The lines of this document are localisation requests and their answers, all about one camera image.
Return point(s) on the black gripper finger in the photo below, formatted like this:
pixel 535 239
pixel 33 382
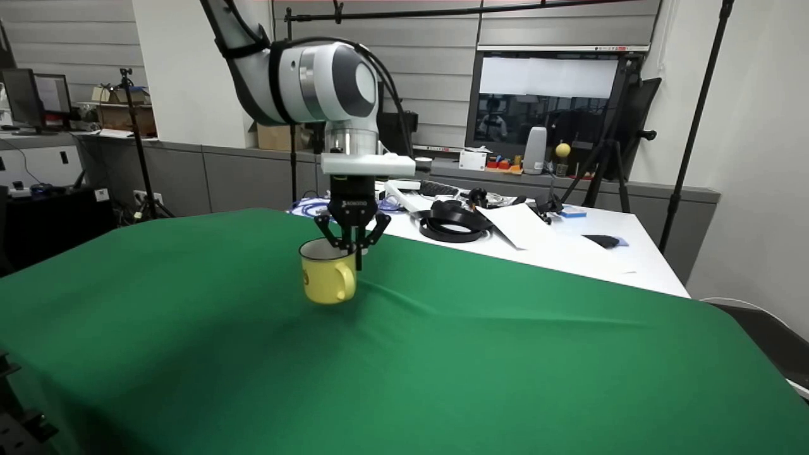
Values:
pixel 369 235
pixel 335 233

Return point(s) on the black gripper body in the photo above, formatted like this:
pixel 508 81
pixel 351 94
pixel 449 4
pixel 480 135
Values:
pixel 351 199

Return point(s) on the yellow enamel mug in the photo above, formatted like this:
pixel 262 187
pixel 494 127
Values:
pixel 325 282

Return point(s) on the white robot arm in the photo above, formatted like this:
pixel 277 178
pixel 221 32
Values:
pixel 312 85

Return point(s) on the brown cardboard box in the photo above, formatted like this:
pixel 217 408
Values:
pixel 124 116
pixel 279 138

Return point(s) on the white cardboard box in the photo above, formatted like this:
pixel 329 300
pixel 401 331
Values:
pixel 474 157

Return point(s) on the green table cloth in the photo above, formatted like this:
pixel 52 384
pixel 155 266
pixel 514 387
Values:
pixel 421 363

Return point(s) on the white table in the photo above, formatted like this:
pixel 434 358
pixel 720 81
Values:
pixel 210 178

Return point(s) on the red small parts tray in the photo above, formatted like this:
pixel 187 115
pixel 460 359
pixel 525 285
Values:
pixel 504 163

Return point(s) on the white paper sheet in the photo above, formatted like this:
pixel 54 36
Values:
pixel 521 226

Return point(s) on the white plastic bottle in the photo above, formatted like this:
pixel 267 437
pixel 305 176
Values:
pixel 536 153

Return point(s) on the black overhead bar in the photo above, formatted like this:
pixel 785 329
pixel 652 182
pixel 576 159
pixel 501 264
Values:
pixel 421 12

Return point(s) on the yellow ball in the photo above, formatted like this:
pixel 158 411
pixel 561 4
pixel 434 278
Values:
pixel 561 151

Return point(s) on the dark glass window panel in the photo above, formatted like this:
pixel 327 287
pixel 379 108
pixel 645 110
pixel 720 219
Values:
pixel 546 101

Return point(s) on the black low cabinet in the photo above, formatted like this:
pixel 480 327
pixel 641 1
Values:
pixel 52 223

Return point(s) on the black computer monitor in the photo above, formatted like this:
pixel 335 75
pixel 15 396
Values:
pixel 33 96

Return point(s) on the thin black stand pole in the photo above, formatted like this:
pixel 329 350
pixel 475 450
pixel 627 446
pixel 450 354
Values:
pixel 696 127

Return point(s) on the black camera tripod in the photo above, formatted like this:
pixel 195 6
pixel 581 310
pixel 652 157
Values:
pixel 614 142
pixel 140 153

